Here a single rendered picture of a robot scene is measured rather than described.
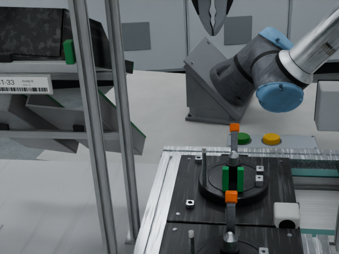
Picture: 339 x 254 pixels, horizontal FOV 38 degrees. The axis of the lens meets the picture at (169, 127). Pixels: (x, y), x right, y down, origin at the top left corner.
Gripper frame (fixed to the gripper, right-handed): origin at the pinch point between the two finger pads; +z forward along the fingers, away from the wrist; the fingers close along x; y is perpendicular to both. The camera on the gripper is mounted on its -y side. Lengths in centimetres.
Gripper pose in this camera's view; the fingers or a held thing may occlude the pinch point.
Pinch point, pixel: (212, 30)
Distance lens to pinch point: 107.8
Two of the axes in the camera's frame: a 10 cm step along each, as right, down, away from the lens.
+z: 0.5, 8.9, 4.5
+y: 1.4, -4.6, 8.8
